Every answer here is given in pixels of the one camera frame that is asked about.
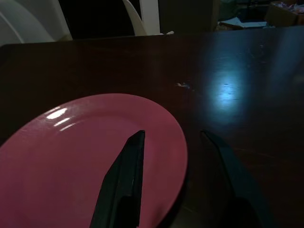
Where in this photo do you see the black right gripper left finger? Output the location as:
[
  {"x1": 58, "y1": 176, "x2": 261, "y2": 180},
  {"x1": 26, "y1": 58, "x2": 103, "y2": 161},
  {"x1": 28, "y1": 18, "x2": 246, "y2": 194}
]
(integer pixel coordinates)
[{"x1": 89, "y1": 130, "x2": 146, "y2": 228}]

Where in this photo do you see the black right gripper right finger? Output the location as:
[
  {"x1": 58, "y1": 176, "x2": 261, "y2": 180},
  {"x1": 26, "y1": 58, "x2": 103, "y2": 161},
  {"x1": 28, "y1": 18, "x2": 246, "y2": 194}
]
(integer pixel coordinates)
[{"x1": 200, "y1": 130, "x2": 273, "y2": 228}]

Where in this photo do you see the pink round plate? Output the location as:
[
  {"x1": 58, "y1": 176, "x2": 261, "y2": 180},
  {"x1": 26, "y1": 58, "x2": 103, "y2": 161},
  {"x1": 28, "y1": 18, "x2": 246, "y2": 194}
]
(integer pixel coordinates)
[{"x1": 0, "y1": 93, "x2": 189, "y2": 228}]

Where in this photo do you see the white plastic chair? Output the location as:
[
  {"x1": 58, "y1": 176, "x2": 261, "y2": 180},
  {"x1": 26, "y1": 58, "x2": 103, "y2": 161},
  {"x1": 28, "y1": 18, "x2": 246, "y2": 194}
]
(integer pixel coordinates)
[
  {"x1": 0, "y1": 0, "x2": 72, "y2": 47},
  {"x1": 122, "y1": 0, "x2": 162, "y2": 37}
]

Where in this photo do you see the open brown cardboard box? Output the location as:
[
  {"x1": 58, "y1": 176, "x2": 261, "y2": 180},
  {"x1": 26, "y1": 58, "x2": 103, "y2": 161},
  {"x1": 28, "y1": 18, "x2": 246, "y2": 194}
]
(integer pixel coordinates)
[{"x1": 264, "y1": 0, "x2": 304, "y2": 27}]

